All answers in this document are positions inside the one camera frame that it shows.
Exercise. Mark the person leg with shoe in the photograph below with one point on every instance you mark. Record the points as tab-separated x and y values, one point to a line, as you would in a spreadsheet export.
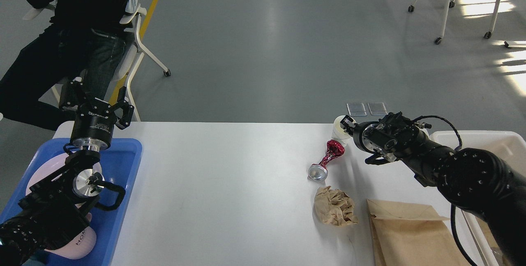
85	39

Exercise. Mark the red foil wrapper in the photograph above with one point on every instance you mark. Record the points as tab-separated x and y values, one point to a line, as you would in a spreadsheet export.
334	150

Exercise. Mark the small grey metal plate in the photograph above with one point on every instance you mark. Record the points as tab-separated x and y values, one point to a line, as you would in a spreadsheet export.
357	109

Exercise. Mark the blue plastic tray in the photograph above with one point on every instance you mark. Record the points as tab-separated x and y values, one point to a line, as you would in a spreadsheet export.
120	166

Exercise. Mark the white paper cup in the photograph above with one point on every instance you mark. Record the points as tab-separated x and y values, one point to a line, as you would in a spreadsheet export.
338	133

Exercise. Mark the white plastic bin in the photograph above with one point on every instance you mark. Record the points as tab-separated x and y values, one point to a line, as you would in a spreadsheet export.
510	147

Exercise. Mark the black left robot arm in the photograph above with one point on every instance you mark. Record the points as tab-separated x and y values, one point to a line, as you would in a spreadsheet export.
55	211

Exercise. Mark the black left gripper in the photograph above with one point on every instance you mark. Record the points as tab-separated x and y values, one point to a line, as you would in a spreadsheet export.
93	126

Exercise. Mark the white chair leg left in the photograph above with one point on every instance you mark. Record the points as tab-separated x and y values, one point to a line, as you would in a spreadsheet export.
134	54

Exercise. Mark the flat brown paper bag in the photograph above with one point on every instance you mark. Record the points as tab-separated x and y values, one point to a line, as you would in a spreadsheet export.
411	235

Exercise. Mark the pink plastic plate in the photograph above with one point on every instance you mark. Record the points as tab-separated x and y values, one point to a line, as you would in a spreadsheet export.
45	171

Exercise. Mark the pink mug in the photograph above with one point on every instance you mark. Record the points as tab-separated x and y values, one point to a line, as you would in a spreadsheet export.
79	247

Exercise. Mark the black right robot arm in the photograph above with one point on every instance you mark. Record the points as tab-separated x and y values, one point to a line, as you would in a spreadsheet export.
474	180

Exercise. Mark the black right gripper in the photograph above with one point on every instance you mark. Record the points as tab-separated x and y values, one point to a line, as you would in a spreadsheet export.
350	127

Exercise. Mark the crumpled brown paper ball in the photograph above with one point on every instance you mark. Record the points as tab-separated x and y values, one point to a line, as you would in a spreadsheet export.
334	207

